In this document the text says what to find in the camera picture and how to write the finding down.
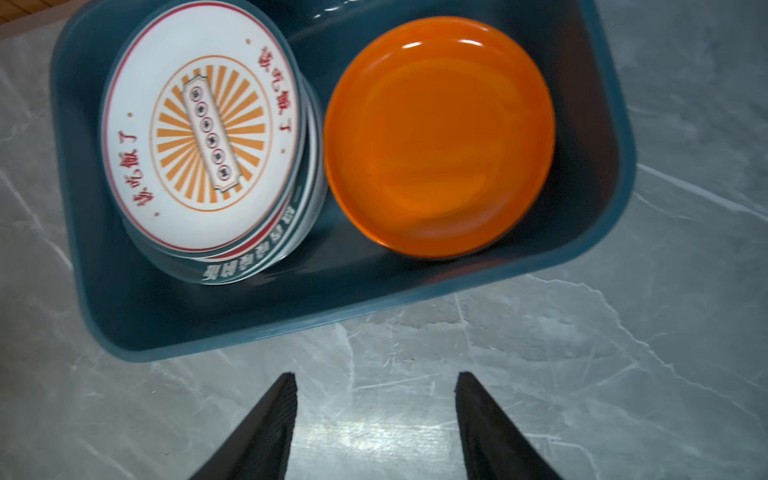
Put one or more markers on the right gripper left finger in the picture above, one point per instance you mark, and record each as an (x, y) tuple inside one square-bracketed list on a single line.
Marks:
[(259, 448)]

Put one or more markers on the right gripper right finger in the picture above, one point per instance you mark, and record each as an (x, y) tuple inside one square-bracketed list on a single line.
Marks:
[(493, 447)]

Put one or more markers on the white plate green red rim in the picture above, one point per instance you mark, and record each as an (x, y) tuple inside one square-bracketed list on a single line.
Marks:
[(291, 228)]

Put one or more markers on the large orange sunburst plate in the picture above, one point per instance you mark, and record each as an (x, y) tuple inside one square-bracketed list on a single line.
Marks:
[(201, 125)]

